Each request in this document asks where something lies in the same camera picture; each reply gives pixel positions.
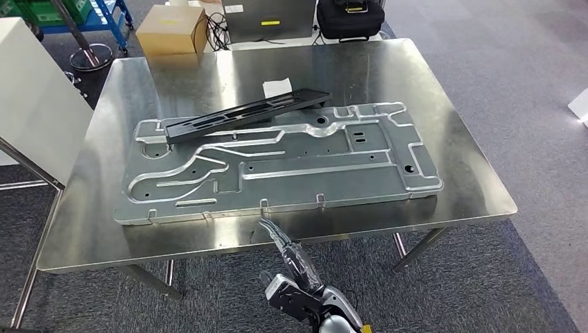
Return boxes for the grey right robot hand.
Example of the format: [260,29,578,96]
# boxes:
[258,218,325,295]

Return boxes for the black plastic plate frame part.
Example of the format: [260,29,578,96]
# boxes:
[164,88,333,146]

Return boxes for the stainless steel workbench table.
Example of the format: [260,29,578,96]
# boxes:
[36,37,519,318]

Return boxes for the large machined aluminium plate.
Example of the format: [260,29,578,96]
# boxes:
[113,101,444,226]

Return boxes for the white paper sheet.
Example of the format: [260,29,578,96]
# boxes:
[262,77,293,99]

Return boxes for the white desk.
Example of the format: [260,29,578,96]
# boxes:
[202,0,382,51]

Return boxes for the grey laptop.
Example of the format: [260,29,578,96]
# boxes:
[221,0,318,44]

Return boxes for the black carrying case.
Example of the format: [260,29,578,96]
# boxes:
[317,0,386,43]

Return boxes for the brown cardboard box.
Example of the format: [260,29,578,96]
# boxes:
[135,4,210,57]

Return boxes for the blue cart with green bins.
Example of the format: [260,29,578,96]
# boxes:
[0,0,134,53]

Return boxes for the white board on floor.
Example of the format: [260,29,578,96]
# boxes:
[568,88,588,125]

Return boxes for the green plastic bins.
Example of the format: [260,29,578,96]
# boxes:
[0,0,93,26]

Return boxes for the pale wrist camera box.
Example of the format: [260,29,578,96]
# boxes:
[265,274,295,300]

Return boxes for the black camera bracket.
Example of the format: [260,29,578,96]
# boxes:
[266,280,325,323]

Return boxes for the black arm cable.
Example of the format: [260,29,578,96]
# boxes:
[342,289,360,314]

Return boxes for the tangled black cables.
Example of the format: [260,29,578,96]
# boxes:
[204,12,231,51]

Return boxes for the chrome stanchion post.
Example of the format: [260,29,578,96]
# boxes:
[50,0,114,71]

